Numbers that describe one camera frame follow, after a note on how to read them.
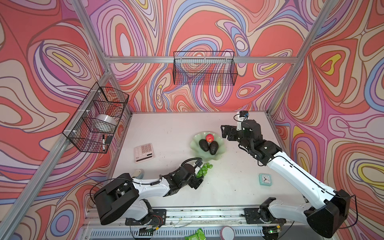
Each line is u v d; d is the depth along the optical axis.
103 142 0.72
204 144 0.96
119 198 0.42
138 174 0.85
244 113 0.64
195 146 0.98
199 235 0.68
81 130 0.68
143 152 0.96
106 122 0.70
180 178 0.65
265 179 0.84
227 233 0.65
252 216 0.73
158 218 0.72
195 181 0.75
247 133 0.55
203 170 0.84
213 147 0.94
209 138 0.96
